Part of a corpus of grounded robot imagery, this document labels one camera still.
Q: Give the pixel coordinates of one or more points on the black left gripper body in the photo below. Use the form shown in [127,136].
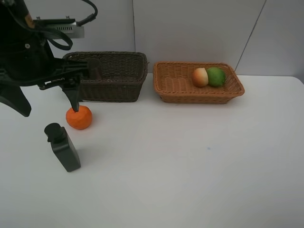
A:
[27,60]

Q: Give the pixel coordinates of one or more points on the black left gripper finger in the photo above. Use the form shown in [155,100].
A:
[12,96]
[72,93]

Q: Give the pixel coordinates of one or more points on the orange mandarin fruit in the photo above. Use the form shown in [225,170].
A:
[79,120]

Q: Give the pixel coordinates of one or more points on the purple translucent plastic cup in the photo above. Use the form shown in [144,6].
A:
[94,69]

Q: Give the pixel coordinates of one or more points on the black pump bottle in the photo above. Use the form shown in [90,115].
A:
[62,146]

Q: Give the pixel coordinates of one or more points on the red yellow peach fruit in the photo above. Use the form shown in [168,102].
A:
[200,77]

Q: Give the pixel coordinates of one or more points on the green lime fruit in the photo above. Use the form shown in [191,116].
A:
[216,76]

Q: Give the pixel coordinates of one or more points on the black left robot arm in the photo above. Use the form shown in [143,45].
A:
[16,13]

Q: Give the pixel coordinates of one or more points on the dark brown wicker basket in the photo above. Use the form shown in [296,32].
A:
[122,76]

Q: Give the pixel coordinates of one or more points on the orange wicker basket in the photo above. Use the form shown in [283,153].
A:
[172,82]

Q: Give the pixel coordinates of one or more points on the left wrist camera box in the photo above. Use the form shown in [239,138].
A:
[68,26]

